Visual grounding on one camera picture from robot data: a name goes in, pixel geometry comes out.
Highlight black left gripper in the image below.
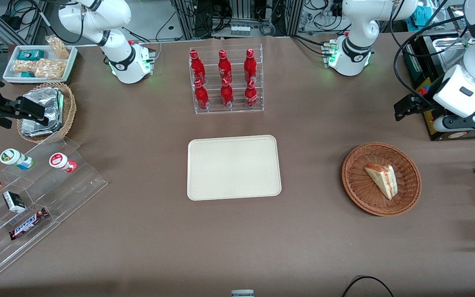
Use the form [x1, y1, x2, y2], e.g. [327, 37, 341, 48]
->
[394, 94, 445, 121]

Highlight red cola bottle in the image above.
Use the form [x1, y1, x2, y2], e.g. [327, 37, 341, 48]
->
[218, 49, 233, 83]
[244, 80, 259, 109]
[244, 48, 258, 83]
[190, 49, 207, 85]
[220, 78, 235, 108]
[193, 80, 210, 111]

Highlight red lid yogurt cup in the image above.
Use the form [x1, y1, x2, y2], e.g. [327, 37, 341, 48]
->
[49, 152, 78, 173]

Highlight black food warmer appliance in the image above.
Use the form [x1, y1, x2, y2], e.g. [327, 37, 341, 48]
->
[402, 31, 475, 142]

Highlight snickers chocolate bar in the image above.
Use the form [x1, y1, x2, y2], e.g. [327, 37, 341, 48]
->
[9, 207, 50, 241]

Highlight triangular sandwich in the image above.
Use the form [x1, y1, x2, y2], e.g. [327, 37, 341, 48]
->
[364, 164, 398, 201]

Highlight black floor cable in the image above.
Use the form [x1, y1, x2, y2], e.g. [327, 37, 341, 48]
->
[341, 275, 395, 297]

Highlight clear bag of puffed snacks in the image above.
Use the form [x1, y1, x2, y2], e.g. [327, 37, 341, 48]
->
[12, 60, 38, 74]
[34, 59, 67, 80]
[45, 35, 70, 60]

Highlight brown round wicker basket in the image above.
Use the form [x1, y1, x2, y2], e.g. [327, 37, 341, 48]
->
[341, 142, 422, 217]

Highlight green lid yogurt cup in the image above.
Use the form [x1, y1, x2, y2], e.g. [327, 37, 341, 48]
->
[0, 148, 34, 170]

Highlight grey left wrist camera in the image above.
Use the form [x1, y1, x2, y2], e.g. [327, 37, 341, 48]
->
[433, 115, 475, 133]

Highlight small black white box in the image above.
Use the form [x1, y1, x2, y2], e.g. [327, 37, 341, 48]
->
[2, 191, 27, 214]

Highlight silver foil wrapped packages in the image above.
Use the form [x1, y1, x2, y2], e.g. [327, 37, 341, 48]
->
[21, 87, 65, 138]

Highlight beige plastic tray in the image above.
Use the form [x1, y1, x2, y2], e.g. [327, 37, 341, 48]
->
[187, 135, 282, 201]

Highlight teal crumpled bag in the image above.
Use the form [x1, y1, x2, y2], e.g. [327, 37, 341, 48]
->
[412, 5, 433, 27]

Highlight clear acrylic tiered stand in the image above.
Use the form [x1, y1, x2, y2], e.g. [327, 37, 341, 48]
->
[0, 136, 109, 281]

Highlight clear acrylic bottle rack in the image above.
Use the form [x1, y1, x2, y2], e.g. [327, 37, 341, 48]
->
[188, 43, 265, 115]

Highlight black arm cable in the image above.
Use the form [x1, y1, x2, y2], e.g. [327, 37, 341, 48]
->
[389, 0, 475, 104]

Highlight steel warmer pan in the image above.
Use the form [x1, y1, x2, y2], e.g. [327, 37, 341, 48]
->
[432, 36, 471, 62]

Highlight tan deep wicker basket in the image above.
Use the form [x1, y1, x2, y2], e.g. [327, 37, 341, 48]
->
[16, 82, 77, 144]

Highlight white rectangular snack tray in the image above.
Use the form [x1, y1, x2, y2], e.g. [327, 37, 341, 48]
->
[2, 45, 78, 85]

